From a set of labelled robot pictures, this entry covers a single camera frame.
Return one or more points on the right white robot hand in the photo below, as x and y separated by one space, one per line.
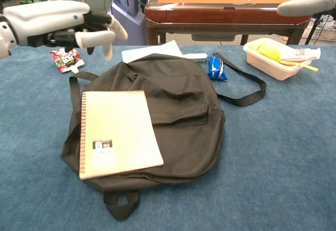
307 4

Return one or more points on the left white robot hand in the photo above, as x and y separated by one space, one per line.
47 18

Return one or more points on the brown spiral notebook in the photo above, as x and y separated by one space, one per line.
118 126

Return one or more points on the black fabric backpack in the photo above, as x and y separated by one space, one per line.
183 136

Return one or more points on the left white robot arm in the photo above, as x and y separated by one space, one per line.
6 39

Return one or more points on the green cloth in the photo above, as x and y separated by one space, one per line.
34 0

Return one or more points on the black tripod stand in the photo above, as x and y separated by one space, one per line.
315 27

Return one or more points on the white plastic basket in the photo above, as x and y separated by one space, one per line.
323 35

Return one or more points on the red snack pouch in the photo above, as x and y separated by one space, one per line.
65 61

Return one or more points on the white squeeze tube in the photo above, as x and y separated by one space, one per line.
304 53

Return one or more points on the yellow plastic spoon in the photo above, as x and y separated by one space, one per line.
309 67

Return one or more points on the beige plastic tray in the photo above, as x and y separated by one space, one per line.
265 65

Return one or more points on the brown mahjong table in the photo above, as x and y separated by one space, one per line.
223 15

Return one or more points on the white paper sheet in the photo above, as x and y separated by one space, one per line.
147 51

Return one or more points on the blue snack packet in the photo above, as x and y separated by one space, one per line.
215 68

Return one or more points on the mint green brush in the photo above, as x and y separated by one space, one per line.
198 57

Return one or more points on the blue table mat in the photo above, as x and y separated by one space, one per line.
275 149

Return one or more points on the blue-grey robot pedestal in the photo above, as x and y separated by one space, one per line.
131 5

